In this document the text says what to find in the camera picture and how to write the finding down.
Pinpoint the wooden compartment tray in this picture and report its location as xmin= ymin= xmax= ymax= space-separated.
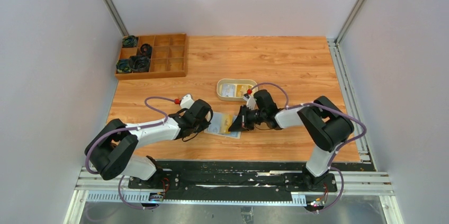
xmin=115 ymin=33 xmax=188 ymax=80

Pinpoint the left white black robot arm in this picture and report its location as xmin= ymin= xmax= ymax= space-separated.
xmin=84 ymin=94 xmax=214 ymax=189

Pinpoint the yellow card in tray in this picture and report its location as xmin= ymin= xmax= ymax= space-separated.
xmin=235 ymin=84 xmax=251 ymax=97

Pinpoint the black coiled cable small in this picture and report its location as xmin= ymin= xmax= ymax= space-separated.
xmin=139 ymin=43 xmax=152 ymax=58

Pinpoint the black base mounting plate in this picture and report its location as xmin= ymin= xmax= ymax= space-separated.
xmin=94 ymin=159 xmax=376 ymax=202

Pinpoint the yellow card from holder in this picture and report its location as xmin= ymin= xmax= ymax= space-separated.
xmin=219 ymin=114 xmax=234 ymax=135

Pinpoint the aluminium rail frame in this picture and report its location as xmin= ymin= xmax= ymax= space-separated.
xmin=65 ymin=168 xmax=403 ymax=223

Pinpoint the beige plastic tray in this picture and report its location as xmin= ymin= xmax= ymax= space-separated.
xmin=215 ymin=78 xmax=258 ymax=102

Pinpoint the white card in tray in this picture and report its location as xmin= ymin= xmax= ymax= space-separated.
xmin=220 ymin=84 xmax=236 ymax=97

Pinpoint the black coiled cable large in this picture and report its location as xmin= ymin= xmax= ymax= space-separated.
xmin=128 ymin=56 xmax=150 ymax=73

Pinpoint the black coiled cable top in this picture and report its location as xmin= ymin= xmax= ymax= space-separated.
xmin=122 ymin=35 xmax=139 ymax=49

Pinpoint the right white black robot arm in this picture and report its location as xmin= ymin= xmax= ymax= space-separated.
xmin=228 ymin=89 xmax=354 ymax=191

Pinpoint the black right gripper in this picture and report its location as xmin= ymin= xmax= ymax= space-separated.
xmin=229 ymin=104 xmax=267 ymax=132

